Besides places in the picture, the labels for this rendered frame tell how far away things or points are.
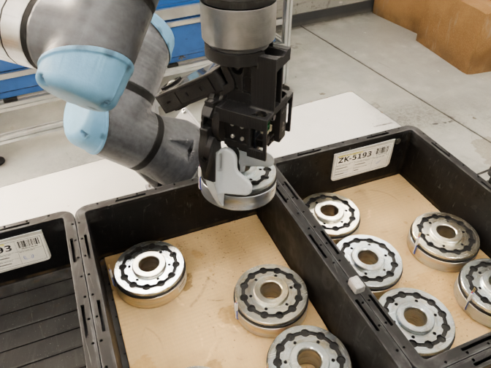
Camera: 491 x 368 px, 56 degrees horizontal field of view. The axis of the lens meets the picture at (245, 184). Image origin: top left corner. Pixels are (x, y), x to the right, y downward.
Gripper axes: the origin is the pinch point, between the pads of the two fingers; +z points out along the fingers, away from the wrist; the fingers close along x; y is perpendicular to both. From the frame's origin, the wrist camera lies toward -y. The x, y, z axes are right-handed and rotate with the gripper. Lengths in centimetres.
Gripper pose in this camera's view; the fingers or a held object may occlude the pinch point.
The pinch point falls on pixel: (225, 185)
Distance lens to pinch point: 60.9
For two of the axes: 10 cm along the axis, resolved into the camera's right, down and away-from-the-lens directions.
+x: 4.6, -5.6, 6.9
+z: 0.0, 7.7, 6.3
